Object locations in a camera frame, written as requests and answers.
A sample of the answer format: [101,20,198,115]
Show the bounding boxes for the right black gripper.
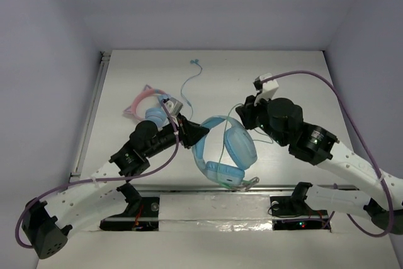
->
[237,91,287,146]

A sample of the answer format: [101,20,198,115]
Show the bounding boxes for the green headphone cable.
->
[217,102,273,192]

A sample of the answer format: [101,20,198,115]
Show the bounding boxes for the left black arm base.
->
[99,183,160,231]

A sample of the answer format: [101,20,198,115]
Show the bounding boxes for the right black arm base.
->
[268,182,332,231]

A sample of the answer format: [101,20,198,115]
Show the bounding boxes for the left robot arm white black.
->
[16,115,209,260]

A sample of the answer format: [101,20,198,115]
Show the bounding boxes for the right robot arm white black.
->
[236,96,402,235]

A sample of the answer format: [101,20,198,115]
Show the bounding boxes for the pink blue cat-ear headphones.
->
[123,84,171,128]

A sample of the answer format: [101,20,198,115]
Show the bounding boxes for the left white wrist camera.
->
[161,97,183,118]

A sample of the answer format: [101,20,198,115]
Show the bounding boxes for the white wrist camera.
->
[253,73,279,106]
[161,97,183,118]

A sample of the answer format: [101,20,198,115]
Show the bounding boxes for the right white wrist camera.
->
[253,73,279,106]

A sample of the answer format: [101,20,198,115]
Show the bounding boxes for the blue cat headphone cable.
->
[180,58,204,121]

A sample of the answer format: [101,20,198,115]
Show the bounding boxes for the aluminium rail front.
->
[72,183,363,193]

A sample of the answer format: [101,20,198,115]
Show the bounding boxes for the aluminium rail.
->
[70,51,111,180]
[72,183,363,193]

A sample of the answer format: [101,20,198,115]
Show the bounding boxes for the aluminium rail left side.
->
[70,51,111,180]

